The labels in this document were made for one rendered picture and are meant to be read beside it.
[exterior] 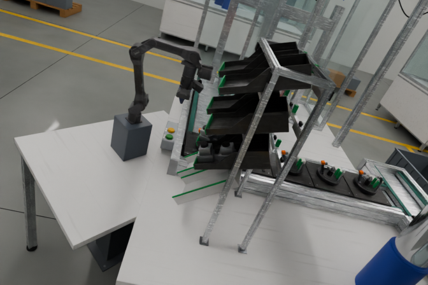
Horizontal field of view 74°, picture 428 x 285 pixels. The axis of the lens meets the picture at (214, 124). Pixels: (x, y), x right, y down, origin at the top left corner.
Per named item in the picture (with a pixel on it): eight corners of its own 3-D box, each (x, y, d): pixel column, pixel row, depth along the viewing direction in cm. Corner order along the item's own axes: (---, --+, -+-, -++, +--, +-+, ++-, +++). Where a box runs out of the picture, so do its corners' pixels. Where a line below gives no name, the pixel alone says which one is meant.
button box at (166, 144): (159, 148, 159) (162, 139, 155) (165, 128, 177) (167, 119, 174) (172, 151, 159) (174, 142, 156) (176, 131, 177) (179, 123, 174)
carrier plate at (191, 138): (182, 158, 149) (183, 154, 148) (186, 133, 170) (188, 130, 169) (226, 168, 152) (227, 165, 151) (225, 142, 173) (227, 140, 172)
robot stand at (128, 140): (110, 145, 154) (114, 114, 144) (133, 140, 164) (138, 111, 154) (123, 161, 147) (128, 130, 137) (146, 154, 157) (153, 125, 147)
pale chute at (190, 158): (181, 180, 129) (176, 172, 128) (189, 163, 141) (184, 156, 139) (237, 161, 119) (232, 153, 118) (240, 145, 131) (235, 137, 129)
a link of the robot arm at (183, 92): (179, 80, 125) (193, 84, 125) (184, 66, 141) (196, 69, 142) (175, 97, 129) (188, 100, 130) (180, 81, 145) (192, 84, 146)
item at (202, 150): (197, 162, 110) (194, 146, 107) (200, 156, 114) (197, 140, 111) (218, 161, 108) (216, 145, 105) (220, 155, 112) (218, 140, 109)
